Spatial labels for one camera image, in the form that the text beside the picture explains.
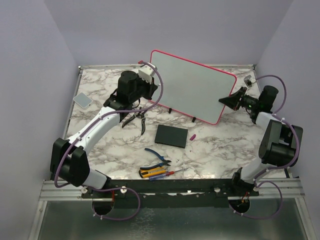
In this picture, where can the yellow black utility knife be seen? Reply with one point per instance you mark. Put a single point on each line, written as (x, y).
(144, 174)

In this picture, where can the pink framed whiteboard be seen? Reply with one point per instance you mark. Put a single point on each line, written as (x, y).
(191, 88)

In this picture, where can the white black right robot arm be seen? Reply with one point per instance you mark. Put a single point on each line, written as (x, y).
(280, 144)

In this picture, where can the small white square box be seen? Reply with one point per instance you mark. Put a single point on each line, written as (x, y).
(82, 100)

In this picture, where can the black wire whiteboard stand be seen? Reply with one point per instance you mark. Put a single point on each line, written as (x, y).
(192, 118)

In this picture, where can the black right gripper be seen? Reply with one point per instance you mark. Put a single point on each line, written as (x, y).
(233, 101)

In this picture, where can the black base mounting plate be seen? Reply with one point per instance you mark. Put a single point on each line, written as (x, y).
(184, 193)

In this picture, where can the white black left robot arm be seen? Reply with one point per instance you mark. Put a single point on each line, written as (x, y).
(69, 159)

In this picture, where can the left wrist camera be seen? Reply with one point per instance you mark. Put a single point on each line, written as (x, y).
(146, 71)

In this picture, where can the red blue screwdriver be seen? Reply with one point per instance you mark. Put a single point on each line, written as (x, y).
(164, 175)

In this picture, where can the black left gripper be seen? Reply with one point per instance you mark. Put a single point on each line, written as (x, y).
(151, 87)

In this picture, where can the blue handled cutting pliers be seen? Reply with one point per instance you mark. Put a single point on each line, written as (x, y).
(162, 158)

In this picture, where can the black flat network switch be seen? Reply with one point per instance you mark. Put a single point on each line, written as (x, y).
(171, 136)

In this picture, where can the black handled wire stripper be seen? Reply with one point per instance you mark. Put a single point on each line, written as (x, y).
(139, 115)

